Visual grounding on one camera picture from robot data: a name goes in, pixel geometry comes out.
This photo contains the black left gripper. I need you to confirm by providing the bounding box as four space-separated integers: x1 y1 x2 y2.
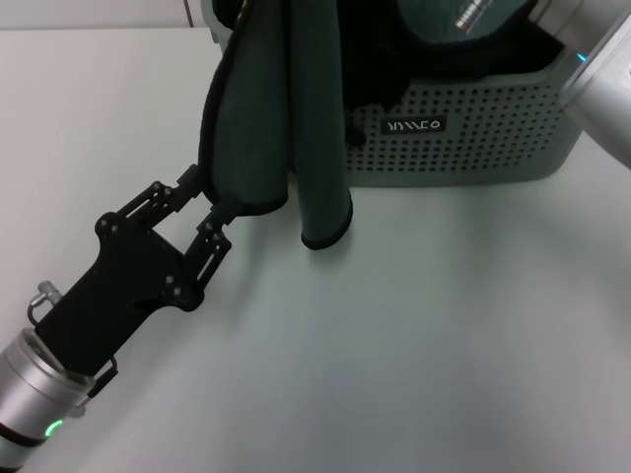
36 166 239 379

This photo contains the dark green towel black hem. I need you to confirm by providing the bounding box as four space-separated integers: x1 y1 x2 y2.
199 0 355 253

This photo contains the grey-green perforated storage box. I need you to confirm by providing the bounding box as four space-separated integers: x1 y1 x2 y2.
201 0 586 191

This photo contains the left wrist cable with plug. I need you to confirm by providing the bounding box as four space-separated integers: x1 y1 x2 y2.
27 279 64 324

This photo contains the wrist cable with plug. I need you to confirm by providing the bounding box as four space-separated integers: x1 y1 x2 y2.
453 0 494 34
27 279 64 324

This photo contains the right wrist cable with plug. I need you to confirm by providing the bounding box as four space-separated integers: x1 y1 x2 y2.
453 0 494 34

